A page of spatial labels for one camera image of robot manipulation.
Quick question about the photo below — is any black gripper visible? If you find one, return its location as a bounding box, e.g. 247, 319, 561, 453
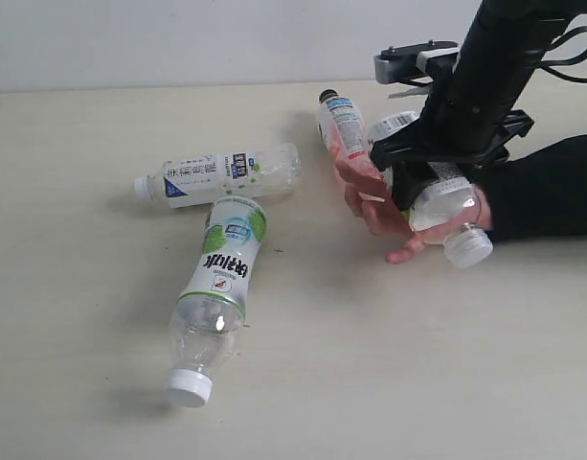
371, 109, 534, 211

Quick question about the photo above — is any clear bottle printed label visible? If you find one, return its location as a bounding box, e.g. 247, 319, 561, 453
367, 110, 494, 270

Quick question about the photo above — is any pink drink bottle black cap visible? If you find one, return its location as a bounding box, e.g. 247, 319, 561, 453
317, 89, 382, 180

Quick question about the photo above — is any jasmine tea bottle white cap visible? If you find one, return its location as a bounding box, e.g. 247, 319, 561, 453
134, 144, 301, 209

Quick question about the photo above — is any green white label bottle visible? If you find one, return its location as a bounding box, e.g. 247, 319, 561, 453
166, 195, 267, 407

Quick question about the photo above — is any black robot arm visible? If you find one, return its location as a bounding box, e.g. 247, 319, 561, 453
371, 1, 587, 211

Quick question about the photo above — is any black sleeved forearm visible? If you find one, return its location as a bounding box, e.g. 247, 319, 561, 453
477, 134, 587, 243

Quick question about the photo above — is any person's open bare hand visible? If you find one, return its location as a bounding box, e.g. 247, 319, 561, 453
334, 162, 494, 265

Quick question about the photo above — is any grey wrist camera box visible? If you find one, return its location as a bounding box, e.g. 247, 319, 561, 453
373, 40, 459, 84

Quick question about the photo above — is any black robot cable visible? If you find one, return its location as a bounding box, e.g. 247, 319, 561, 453
536, 26, 587, 83

